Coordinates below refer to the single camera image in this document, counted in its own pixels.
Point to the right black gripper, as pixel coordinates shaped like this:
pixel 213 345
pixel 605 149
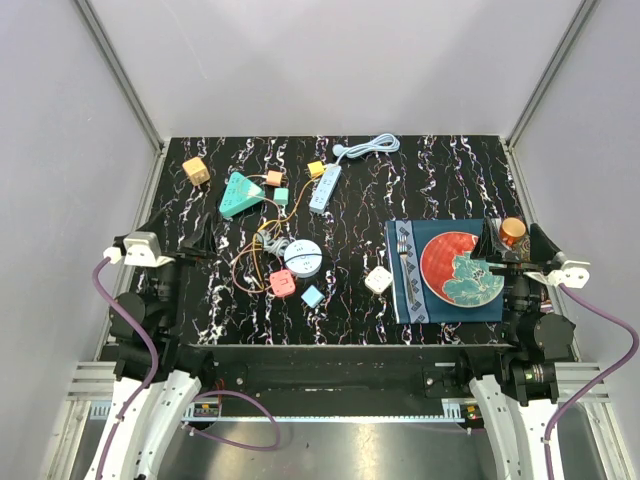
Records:
pixel 542 250

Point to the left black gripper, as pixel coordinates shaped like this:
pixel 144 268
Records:
pixel 205 241

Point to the pink square plug adapter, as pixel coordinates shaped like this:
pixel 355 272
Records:
pixel 282 283

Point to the round light blue power socket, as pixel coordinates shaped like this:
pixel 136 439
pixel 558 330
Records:
pixel 303 258

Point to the white square plug adapter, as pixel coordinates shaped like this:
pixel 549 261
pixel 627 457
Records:
pixel 378 280

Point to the light blue charger plug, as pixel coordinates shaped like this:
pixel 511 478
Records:
pixel 312 296

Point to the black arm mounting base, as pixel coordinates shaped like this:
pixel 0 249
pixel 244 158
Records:
pixel 347 382

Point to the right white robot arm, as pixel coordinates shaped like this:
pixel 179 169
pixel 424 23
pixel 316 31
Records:
pixel 517 388

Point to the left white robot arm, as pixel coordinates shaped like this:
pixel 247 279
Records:
pixel 156 375

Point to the teal small charger plug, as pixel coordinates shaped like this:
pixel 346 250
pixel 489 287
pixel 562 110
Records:
pixel 281 196

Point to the salmon small charger plug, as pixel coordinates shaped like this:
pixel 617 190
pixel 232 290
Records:
pixel 274 178

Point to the yellow small charger plug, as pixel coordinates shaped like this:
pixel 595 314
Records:
pixel 316 169

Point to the colourful patterned coaster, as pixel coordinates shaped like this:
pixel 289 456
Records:
pixel 522 248

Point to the copper metal cup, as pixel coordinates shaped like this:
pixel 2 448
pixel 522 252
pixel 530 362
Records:
pixel 511 231

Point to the red floral ceramic plate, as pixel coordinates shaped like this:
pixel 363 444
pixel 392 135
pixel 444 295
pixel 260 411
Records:
pixel 453 276

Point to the teal triangular power strip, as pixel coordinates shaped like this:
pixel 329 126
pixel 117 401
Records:
pixel 241 193

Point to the dark blue patterned placemat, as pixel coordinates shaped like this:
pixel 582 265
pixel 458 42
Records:
pixel 428 308

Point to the silver metal fork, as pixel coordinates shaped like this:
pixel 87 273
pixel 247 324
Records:
pixel 402 250

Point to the light blue long power strip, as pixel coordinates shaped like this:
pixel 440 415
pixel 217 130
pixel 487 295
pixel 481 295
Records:
pixel 325 189

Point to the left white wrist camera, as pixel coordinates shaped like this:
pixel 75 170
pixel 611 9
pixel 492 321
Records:
pixel 137 249

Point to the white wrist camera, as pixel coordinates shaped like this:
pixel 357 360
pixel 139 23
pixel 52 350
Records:
pixel 137 249
pixel 573 274

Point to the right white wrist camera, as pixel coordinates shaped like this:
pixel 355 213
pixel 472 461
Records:
pixel 573 274

